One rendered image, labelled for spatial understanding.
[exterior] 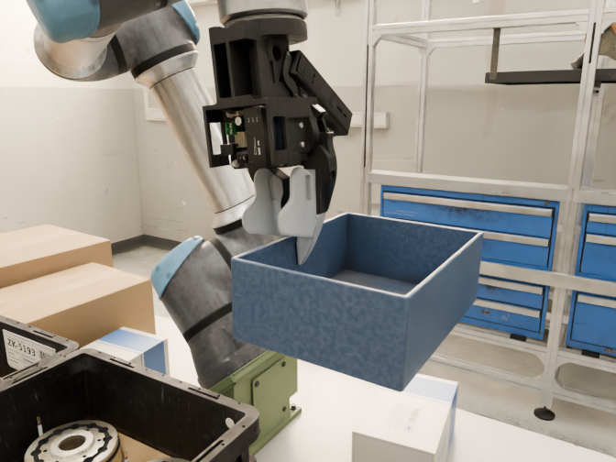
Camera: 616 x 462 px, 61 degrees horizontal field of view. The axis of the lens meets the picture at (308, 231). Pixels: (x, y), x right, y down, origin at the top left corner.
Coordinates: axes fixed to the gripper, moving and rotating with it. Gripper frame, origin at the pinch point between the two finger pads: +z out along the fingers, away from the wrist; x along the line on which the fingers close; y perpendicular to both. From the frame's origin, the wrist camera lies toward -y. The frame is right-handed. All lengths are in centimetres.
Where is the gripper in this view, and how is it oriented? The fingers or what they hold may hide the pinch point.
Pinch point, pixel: (299, 248)
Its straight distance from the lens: 49.8
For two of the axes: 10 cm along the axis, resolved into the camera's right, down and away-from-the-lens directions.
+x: 8.3, 0.4, -5.6
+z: 0.8, 9.8, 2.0
